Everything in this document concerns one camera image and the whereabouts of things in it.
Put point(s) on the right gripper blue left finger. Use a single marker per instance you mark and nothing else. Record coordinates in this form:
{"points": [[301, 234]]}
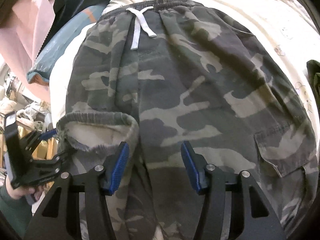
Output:
{"points": [[58, 217]]}

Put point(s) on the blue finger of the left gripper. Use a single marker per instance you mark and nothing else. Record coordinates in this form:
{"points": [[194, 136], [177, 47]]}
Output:
{"points": [[47, 135]]}

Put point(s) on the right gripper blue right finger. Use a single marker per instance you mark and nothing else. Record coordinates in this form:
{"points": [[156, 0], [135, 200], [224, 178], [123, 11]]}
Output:
{"points": [[234, 204]]}

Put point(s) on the camouflage cargo pants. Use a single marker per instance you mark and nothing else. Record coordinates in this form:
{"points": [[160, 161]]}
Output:
{"points": [[156, 73]]}

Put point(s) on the dark green sleeve forearm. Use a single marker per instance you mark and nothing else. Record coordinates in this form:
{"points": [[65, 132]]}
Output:
{"points": [[18, 213]]}

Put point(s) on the left hand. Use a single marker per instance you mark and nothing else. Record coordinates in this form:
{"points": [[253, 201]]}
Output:
{"points": [[23, 191]]}

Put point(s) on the teal and orange blanket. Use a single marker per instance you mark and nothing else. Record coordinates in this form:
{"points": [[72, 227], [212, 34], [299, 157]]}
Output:
{"points": [[41, 70]]}

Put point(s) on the pink hanging curtain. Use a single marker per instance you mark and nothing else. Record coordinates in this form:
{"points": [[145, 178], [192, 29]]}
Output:
{"points": [[23, 33]]}

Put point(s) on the olive green garment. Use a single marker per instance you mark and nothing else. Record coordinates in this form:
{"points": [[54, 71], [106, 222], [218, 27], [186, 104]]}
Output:
{"points": [[313, 68]]}

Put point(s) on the white cartoon print duvet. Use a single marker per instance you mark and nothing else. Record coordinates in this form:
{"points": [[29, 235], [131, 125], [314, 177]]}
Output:
{"points": [[286, 31]]}

